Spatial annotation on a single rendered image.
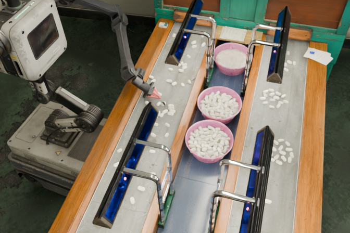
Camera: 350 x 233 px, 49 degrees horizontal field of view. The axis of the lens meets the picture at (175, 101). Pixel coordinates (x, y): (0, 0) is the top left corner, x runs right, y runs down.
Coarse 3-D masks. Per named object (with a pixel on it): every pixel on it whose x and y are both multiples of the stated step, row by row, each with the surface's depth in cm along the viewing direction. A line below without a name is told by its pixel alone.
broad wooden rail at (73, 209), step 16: (160, 32) 276; (144, 48) 264; (160, 48) 266; (144, 64) 253; (144, 80) 245; (128, 96) 234; (112, 112) 226; (128, 112) 227; (112, 128) 218; (96, 144) 211; (112, 144) 211; (96, 160) 203; (80, 176) 197; (96, 176) 197; (80, 192) 191; (64, 208) 185; (80, 208) 185; (64, 224) 180
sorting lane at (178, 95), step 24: (168, 48) 268; (192, 48) 267; (168, 72) 251; (192, 72) 251; (168, 96) 237; (168, 120) 224; (120, 144) 213; (168, 144) 212; (144, 168) 202; (96, 192) 193; (144, 192) 193; (120, 216) 184; (144, 216) 184
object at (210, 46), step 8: (192, 16) 229; (200, 16) 228; (208, 16) 228; (184, 32) 220; (192, 32) 219; (200, 32) 218; (208, 40) 219; (208, 48) 224; (208, 56) 229; (208, 64) 234; (208, 72) 239; (208, 80) 245
